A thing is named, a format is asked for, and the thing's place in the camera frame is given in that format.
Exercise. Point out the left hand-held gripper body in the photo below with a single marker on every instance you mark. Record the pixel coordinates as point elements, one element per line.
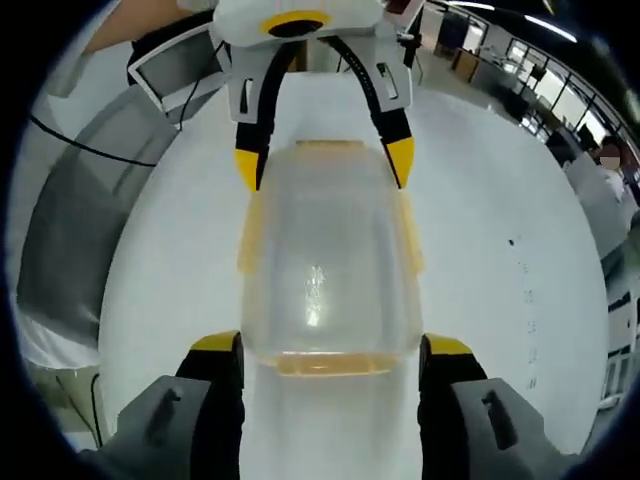
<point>300,15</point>

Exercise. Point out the row of desks with monitors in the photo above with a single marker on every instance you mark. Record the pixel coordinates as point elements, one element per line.
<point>550,100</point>

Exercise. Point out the clear container with yellow buckle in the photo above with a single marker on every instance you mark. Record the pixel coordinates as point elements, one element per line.
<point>330,250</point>

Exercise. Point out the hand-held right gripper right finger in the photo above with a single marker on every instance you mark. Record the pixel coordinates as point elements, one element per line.
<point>450,425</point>

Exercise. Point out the white-framed screen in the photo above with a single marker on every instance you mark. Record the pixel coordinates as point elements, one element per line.
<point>170,75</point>

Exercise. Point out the white cloth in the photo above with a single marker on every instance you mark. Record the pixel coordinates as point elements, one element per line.
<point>55,340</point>

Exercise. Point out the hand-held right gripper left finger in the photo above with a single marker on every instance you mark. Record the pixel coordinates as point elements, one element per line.
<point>200,425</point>

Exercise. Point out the brown cabinet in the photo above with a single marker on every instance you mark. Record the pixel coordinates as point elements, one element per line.
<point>470,65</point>

